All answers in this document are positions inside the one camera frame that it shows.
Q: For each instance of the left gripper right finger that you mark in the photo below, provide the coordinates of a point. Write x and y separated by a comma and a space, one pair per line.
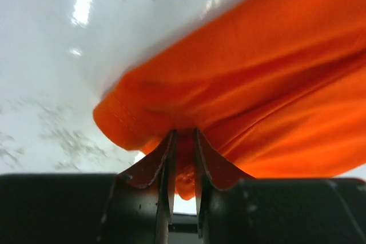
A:
220, 207

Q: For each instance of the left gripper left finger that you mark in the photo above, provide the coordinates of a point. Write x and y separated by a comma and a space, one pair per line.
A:
145, 195

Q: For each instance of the orange t shirt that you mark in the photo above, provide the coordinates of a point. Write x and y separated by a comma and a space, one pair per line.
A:
276, 86

